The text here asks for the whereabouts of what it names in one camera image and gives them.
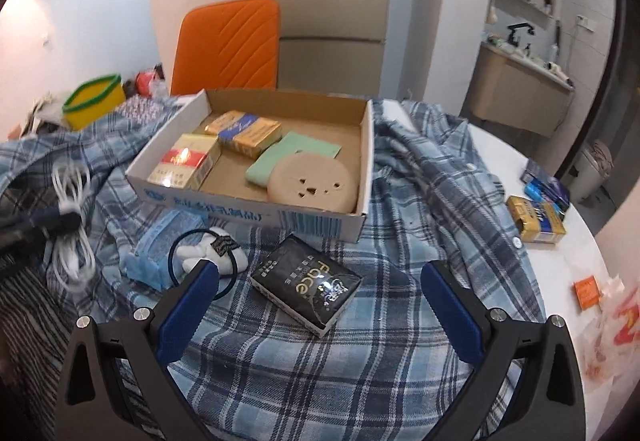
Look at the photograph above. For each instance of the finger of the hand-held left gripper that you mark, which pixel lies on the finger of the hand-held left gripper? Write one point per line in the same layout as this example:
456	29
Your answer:
52	222

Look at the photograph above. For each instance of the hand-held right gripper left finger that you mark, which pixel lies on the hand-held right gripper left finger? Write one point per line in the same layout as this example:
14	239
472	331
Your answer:
187	316

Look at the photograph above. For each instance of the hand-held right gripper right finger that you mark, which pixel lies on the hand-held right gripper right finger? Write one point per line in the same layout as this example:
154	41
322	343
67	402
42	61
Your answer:
452	316

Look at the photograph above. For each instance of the black tissue pack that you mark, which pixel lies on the black tissue pack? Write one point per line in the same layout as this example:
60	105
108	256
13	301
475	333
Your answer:
305	286

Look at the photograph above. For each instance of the red gold cigarette pack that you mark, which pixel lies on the red gold cigarette pack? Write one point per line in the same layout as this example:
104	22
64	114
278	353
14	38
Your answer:
182	163

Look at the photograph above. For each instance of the shallow cardboard box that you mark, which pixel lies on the shallow cardboard box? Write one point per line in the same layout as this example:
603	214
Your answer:
232	173

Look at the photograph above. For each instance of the beige round disc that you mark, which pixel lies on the beige round disc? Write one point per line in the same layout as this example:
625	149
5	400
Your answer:
310	186

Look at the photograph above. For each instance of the light green cloth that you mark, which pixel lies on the light green cloth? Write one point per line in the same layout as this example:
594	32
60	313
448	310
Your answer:
280	153

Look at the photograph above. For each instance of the gold blue cigarette pack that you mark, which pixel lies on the gold blue cigarette pack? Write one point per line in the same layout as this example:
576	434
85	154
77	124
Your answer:
245	133

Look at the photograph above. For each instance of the dark striped cloth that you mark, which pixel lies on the dark striped cloth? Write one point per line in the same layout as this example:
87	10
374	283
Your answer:
25	321

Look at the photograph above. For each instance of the blue plaid cloth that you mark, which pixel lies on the blue plaid cloth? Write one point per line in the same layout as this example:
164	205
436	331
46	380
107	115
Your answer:
350	371

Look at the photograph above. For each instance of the yellow bin green rim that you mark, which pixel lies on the yellow bin green rim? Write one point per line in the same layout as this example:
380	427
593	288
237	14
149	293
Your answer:
95	111

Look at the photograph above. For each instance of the orange packet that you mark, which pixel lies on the orange packet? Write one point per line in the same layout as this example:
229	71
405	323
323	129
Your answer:
586	293

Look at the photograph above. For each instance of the pill blister pack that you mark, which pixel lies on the pill blister pack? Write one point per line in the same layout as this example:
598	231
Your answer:
142	108

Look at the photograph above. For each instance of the white red plastic bag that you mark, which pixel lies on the white red plastic bag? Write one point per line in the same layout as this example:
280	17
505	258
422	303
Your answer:
617	336

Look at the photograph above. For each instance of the dark blue box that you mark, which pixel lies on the dark blue box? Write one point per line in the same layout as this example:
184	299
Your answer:
534	171

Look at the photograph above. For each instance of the white trash bin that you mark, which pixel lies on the white trash bin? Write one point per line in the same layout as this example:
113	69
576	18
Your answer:
587	181

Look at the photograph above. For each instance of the beige vanity cabinet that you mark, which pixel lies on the beige vanity cabinet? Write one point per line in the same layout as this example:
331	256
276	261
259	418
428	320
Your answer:
515	91

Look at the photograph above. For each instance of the orange quilted chair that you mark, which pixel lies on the orange quilted chair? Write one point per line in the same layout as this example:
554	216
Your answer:
225	46

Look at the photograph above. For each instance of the white hair dryer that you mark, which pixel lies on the white hair dryer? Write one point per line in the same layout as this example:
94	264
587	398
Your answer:
555	68

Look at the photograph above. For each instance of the black faucet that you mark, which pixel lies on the black faucet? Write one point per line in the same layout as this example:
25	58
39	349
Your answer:
515	28

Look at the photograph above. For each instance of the dark door frame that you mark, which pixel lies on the dark door frame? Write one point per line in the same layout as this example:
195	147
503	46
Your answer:
622	46

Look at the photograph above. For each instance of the white wall outlet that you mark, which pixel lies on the white wall outlet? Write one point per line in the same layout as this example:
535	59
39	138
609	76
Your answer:
586	22

